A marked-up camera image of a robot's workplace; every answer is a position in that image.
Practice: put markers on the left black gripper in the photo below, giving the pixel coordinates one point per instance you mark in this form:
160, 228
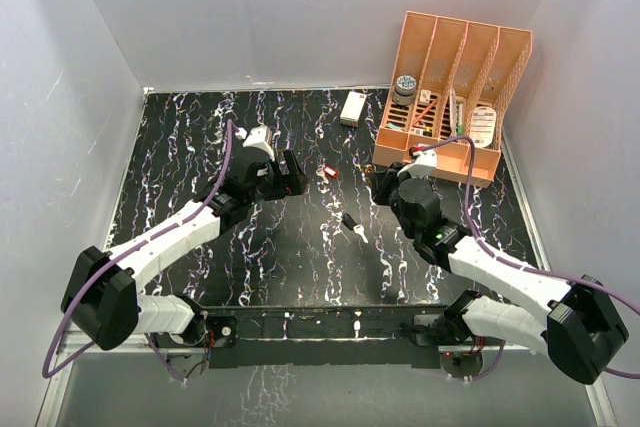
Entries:
294, 181

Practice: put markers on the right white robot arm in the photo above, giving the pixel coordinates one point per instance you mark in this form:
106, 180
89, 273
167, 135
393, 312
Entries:
572, 321

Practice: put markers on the white small box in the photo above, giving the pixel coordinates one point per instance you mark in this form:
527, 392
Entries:
352, 109

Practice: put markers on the white labelled package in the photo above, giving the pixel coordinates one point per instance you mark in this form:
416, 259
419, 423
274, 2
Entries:
483, 123

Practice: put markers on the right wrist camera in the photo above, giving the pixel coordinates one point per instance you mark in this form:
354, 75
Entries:
423, 162

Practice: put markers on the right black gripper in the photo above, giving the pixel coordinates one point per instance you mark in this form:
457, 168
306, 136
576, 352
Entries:
383, 181

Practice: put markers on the key with red tag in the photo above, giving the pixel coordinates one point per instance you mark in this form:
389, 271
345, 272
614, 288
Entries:
327, 173

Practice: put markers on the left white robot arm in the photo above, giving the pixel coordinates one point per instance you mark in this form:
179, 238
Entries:
106, 297

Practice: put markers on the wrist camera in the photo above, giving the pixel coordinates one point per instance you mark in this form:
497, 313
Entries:
423, 162
261, 138

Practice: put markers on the orange file organizer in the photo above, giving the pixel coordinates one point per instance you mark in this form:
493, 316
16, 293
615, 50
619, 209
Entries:
482, 62

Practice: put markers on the grey round tape tin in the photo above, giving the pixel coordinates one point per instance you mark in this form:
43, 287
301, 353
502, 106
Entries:
404, 90

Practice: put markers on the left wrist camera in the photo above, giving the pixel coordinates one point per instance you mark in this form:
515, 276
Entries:
261, 138

